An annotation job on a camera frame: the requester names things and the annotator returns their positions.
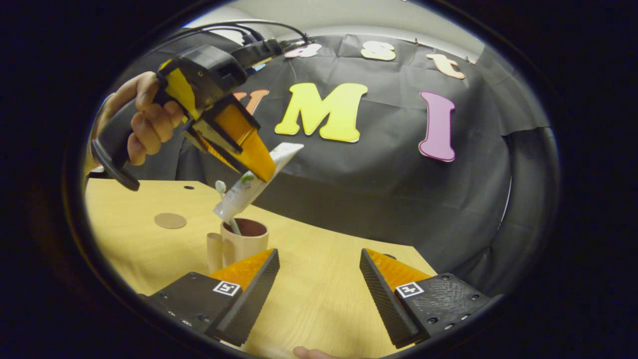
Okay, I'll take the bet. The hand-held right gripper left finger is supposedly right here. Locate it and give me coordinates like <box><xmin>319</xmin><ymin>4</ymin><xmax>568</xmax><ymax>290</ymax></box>
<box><xmin>140</xmin><ymin>248</ymin><xmax>281</xmax><ymax>348</ymax></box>

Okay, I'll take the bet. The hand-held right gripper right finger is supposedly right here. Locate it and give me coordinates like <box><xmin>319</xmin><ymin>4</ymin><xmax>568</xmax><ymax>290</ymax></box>
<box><xmin>359</xmin><ymin>248</ymin><xmax>500</xmax><ymax>350</ymax></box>

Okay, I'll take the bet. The light green toothbrush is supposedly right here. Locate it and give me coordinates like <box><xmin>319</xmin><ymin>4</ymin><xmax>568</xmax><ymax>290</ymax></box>
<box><xmin>215</xmin><ymin>180</ymin><xmax>242</xmax><ymax>235</ymax></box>

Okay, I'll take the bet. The beige cup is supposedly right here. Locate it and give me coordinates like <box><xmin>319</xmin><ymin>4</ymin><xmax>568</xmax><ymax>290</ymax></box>
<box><xmin>207</xmin><ymin>218</ymin><xmax>270</xmax><ymax>274</ymax></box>

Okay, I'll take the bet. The white toothpaste tube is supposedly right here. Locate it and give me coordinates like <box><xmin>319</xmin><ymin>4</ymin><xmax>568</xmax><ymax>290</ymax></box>
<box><xmin>213</xmin><ymin>142</ymin><xmax>305</xmax><ymax>223</ymax></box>

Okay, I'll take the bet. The round brown coaster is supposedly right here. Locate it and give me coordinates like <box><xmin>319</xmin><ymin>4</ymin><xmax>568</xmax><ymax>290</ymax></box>
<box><xmin>154</xmin><ymin>213</ymin><xmax>187</xmax><ymax>230</ymax></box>

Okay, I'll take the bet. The wooden desktop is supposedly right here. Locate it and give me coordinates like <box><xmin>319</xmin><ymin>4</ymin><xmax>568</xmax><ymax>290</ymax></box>
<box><xmin>85</xmin><ymin>179</ymin><xmax>439</xmax><ymax>359</ymax></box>

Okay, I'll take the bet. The black backdrop cloth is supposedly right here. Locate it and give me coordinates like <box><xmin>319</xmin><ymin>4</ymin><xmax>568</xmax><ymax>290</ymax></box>
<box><xmin>87</xmin><ymin>34</ymin><xmax>561</xmax><ymax>297</ymax></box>

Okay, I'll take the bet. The black cable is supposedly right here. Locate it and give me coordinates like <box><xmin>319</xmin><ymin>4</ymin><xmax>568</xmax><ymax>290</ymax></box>
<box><xmin>150</xmin><ymin>20</ymin><xmax>314</xmax><ymax>50</ymax></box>

